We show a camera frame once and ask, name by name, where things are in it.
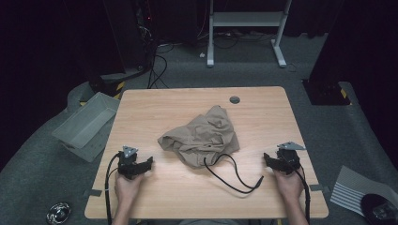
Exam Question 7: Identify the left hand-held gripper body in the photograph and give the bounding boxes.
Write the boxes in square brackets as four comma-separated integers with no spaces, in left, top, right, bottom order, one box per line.
[117,145,140,181]

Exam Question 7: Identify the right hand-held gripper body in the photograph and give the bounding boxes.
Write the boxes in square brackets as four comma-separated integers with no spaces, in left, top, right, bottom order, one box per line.
[276,141,307,175]

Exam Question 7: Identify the khaki shorts with black drawstring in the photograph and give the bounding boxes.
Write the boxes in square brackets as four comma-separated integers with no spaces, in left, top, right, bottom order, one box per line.
[157,105,265,195]

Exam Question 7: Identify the person's left hand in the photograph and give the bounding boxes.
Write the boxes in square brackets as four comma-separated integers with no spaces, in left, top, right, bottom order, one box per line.
[114,171,145,204]

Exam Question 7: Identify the person's right hand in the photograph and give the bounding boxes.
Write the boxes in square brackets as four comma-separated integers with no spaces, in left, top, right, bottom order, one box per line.
[273,168,305,202]

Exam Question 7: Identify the grey tape piece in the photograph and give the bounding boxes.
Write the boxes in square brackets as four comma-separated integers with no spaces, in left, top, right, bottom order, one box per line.
[309,184,331,193]
[83,188,103,198]

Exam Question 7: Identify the grey plastic bin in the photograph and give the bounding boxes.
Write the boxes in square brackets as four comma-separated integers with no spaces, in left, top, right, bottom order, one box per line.
[51,91,121,163]

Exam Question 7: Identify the grey striped sheet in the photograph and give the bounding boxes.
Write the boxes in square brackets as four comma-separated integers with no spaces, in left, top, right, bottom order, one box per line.
[329,165,398,218]

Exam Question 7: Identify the black stand base yellow stripes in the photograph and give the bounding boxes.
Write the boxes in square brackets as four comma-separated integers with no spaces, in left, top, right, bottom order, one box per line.
[88,67,148,98]
[301,78,352,107]

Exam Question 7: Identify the person's grey clothing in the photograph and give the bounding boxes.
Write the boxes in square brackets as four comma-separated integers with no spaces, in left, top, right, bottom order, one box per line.
[177,218,242,225]

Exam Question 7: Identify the shiny chrome object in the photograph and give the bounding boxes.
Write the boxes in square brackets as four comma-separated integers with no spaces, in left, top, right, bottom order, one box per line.
[45,202,72,225]

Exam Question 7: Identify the black round object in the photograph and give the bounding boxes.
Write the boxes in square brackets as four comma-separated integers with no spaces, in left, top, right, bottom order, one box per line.
[360,193,398,225]

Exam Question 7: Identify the black equipment cabinet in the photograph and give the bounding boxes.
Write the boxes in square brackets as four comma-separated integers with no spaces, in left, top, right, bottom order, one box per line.
[102,0,201,73]

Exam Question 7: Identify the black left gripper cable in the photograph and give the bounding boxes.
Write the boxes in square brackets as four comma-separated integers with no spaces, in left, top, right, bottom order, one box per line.
[104,152,122,225]

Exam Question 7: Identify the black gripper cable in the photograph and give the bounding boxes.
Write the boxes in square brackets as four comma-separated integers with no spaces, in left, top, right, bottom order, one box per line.
[104,152,122,225]
[292,167,312,225]

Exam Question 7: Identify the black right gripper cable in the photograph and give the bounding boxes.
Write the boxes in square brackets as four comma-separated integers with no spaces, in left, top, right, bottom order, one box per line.
[292,167,312,225]

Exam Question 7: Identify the black floor cable bundle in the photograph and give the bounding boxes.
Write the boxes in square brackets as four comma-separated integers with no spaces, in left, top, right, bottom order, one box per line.
[145,43,176,90]

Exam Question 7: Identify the floor cables under white stand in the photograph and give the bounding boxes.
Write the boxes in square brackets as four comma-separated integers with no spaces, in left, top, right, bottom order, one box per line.
[196,29,278,50]

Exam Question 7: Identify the white metal stand frame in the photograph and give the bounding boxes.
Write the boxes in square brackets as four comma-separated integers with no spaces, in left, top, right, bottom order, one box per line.
[206,0,294,68]

